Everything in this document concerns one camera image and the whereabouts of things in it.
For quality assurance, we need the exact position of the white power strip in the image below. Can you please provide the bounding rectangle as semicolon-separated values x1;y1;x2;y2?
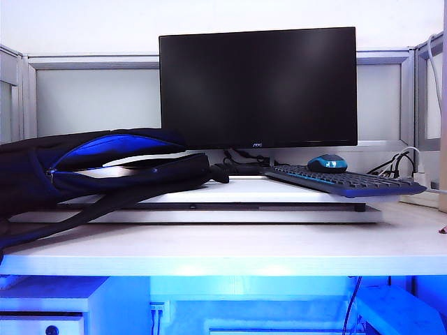
400;170;440;209

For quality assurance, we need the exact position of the wide frosted partition panel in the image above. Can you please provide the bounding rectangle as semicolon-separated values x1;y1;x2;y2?
27;48;416;151

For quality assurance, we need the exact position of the black cable bundle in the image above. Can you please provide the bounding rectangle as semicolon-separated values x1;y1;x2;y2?
366;151;418;175

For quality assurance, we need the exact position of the aluminium framed side partition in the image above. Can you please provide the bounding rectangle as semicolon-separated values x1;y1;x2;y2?
413;31;447;151
0;44;38;140

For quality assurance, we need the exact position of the black blue keyboard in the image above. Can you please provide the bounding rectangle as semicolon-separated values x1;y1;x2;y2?
260;163;429;199

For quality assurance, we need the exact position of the black blue backpack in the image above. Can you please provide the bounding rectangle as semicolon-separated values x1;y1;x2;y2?
0;127;231;258

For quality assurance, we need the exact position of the white looped cable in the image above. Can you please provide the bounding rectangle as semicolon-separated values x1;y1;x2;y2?
397;146;422;174

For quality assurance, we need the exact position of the white flat base board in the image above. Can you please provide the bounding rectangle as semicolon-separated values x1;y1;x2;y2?
6;204;383;224

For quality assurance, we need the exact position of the white wall socket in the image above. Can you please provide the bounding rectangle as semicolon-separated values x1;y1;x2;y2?
149;301;165;324

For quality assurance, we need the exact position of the grey white hanging cable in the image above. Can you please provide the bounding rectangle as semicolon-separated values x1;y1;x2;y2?
427;33;444;116

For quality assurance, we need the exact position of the white raised desk platform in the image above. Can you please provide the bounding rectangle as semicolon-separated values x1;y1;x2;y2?
55;174;367;213

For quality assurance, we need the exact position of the white box under desk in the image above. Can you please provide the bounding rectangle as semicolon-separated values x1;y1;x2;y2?
356;284;441;335

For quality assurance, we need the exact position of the blue black computer mouse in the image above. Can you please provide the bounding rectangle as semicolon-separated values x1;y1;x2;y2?
307;154;349;174

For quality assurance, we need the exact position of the black coiled monitor cable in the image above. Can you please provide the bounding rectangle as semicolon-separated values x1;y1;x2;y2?
212;148;277;175

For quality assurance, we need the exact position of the white drawer cabinet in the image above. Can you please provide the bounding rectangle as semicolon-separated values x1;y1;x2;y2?
0;275;151;335

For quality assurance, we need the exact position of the black computer monitor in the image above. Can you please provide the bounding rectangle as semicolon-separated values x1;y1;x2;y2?
158;26;359;150

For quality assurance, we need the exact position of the dark cable under desk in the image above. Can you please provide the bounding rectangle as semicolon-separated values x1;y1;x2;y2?
344;275;362;335

